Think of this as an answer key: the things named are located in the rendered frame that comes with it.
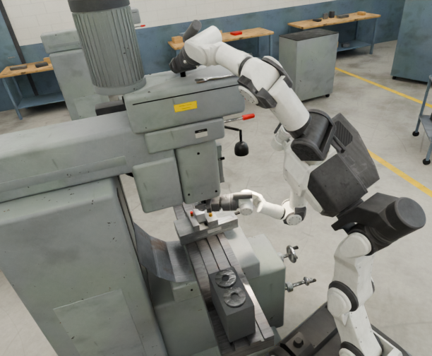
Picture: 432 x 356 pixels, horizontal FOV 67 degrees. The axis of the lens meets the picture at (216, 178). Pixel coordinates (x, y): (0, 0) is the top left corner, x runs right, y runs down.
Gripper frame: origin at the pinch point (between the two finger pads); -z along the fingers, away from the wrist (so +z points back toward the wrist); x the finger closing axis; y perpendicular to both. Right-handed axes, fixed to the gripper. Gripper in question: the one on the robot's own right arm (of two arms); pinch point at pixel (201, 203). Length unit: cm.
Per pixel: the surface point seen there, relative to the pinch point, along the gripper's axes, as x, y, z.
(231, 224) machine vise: -11.2, 25.3, 13.1
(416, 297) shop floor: -35, 125, 146
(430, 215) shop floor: -128, 125, 198
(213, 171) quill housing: 7.2, -23.8, 9.3
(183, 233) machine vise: -1.0, 21.4, -12.8
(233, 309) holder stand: 55, 10, 17
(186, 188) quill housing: 12.1, -18.4, -3.6
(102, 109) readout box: -14, -49, -44
